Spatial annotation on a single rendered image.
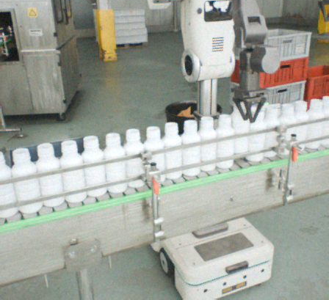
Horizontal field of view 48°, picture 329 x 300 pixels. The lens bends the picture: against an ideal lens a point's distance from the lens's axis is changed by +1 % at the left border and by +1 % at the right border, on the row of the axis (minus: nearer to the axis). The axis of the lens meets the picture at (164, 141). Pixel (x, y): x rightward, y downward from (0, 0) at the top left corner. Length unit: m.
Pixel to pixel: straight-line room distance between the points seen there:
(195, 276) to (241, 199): 0.76
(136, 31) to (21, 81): 6.29
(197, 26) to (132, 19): 8.92
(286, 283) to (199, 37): 1.41
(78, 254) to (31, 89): 3.79
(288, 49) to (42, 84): 2.81
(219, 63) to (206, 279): 1.05
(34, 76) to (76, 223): 3.77
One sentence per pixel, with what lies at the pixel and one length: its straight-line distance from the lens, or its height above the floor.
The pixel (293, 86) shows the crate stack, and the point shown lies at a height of 0.62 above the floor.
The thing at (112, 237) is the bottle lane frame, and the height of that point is 0.88.
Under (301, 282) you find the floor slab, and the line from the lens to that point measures 2.31.
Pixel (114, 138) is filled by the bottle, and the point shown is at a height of 1.16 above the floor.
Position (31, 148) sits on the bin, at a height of 0.94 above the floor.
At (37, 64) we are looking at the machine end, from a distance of 4.65.
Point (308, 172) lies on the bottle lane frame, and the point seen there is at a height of 0.93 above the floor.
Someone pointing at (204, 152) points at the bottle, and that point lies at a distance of 1.11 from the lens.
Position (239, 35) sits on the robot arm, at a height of 1.40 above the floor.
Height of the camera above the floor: 1.53
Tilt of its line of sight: 23 degrees down
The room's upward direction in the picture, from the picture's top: 2 degrees counter-clockwise
